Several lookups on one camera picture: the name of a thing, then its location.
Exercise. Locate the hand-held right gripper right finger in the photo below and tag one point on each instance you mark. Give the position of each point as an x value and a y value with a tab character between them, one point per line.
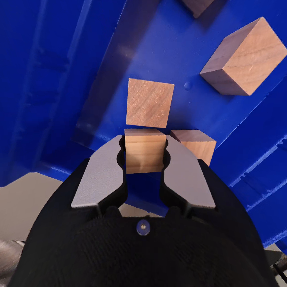
188	177

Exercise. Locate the plain blue bin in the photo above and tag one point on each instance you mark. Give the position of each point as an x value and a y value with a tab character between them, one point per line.
67	67

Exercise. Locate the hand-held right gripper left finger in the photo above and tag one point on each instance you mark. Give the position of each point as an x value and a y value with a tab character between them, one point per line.
101	177

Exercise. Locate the wooden cube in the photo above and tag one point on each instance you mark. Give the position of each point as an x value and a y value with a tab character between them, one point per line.
149	103
197	6
199	148
251	56
144	152

